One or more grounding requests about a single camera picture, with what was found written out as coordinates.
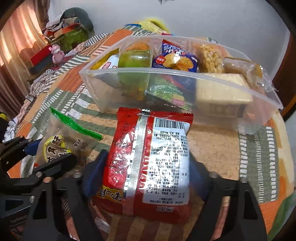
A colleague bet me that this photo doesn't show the red gift box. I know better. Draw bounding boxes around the red gift box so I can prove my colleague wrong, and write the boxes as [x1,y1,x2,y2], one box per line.
[29,45,53,75]

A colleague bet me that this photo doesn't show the green snack packet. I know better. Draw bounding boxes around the green snack packet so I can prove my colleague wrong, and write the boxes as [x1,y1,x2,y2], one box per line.
[146,76,191,111]

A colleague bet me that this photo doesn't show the pink orange curtain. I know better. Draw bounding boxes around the pink orange curtain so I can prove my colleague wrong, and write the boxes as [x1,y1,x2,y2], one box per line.
[1,1,50,118]

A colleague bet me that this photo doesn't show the caramel puffed rice bar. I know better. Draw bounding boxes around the caramel puffed rice bar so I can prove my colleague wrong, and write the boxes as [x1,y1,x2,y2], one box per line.
[194,44,224,73]

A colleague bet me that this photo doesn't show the patchwork orange green blanket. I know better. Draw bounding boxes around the patchwork orange green blanket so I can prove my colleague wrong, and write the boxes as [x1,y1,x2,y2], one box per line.
[16,25,295,240]

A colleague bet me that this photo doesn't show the clear plastic storage bin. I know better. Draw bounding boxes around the clear plastic storage bin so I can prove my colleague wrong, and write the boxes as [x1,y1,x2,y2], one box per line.
[80,35,283,134]

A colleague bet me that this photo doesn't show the green-topped mooncake bag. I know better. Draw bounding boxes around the green-topped mooncake bag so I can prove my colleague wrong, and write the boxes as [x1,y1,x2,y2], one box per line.
[34,108,103,170]

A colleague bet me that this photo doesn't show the clear bag orange cookies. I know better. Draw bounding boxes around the clear bag orange cookies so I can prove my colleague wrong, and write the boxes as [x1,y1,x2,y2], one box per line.
[124,41,150,52]

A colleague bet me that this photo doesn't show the pale cracker block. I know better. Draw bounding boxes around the pale cracker block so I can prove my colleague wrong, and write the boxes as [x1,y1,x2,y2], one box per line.
[195,79,253,118]

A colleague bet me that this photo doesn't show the blue chips packet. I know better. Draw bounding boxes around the blue chips packet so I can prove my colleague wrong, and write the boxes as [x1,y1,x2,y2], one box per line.
[152,39,198,72]

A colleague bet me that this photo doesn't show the green wrapped cake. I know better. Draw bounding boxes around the green wrapped cake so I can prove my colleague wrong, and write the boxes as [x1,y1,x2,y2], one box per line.
[118,50,152,100]

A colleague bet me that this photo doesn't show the yellow foil snack packet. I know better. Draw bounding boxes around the yellow foil snack packet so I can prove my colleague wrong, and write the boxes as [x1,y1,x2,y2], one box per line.
[90,48,119,70]

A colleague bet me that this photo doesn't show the red instant noodle packet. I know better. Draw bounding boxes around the red instant noodle packet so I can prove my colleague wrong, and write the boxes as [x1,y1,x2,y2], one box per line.
[92,108,193,224]

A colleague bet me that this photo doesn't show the green box clutter pile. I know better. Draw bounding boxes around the green box clutter pile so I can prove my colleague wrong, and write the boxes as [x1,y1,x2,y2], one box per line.
[42,8,95,53]

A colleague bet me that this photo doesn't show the barcode clear snack packet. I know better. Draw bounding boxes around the barcode clear snack packet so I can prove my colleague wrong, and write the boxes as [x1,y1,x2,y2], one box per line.
[223,57,263,88]

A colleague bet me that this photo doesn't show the pink plush toy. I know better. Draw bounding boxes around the pink plush toy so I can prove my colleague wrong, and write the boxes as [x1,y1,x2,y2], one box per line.
[49,44,65,67]

